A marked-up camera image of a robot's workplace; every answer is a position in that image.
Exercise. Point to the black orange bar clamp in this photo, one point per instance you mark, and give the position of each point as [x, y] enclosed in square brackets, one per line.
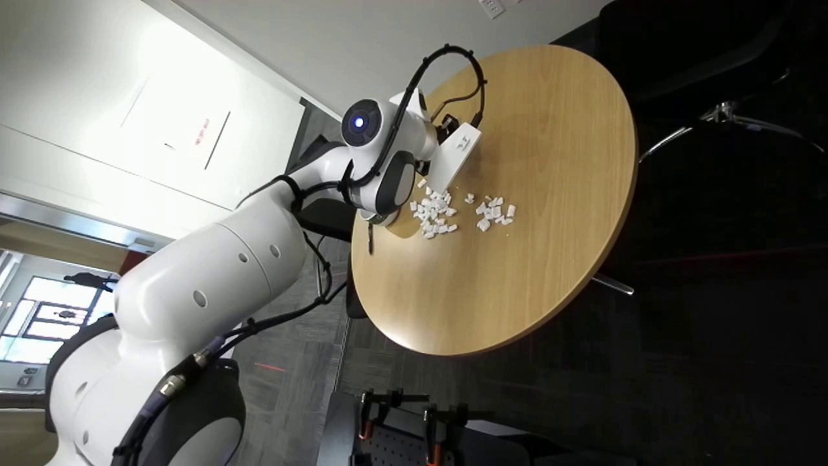
[436, 443]
[372, 422]

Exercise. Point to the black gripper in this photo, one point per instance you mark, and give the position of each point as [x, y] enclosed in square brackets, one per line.
[449, 128]

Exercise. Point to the black mesh office chair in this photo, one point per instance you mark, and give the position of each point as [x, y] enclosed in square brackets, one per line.
[328, 220]
[734, 59]

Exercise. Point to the white paper wall notice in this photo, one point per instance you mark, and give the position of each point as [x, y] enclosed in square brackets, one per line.
[173, 124]

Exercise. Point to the blue pen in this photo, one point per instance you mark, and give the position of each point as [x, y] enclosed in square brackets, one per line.
[374, 234]

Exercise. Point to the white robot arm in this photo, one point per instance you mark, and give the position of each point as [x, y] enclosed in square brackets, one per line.
[215, 268]

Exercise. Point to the black perforated robot stand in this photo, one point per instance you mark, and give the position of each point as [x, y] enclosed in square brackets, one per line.
[396, 454]

